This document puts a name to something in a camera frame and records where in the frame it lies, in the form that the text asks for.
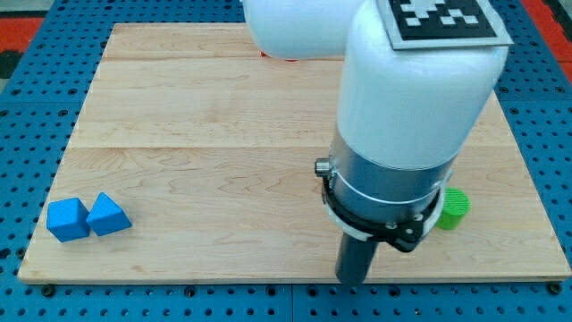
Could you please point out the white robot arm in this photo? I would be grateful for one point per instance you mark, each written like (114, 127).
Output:
(416, 76)

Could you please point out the wooden board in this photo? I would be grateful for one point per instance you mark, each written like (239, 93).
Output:
(210, 149)

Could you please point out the blue cube block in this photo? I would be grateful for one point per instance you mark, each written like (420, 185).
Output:
(67, 219)

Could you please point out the black white fiducial marker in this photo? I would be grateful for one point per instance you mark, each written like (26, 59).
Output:
(436, 24)

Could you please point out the blue triangular block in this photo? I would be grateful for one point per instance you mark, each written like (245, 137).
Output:
(106, 216)

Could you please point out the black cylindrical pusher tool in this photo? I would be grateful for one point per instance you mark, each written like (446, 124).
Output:
(354, 259)

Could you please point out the red block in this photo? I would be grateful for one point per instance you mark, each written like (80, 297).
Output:
(264, 54)

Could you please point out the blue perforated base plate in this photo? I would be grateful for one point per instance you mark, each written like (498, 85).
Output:
(49, 53)

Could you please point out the green cylinder block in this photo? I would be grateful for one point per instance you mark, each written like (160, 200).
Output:
(456, 206)

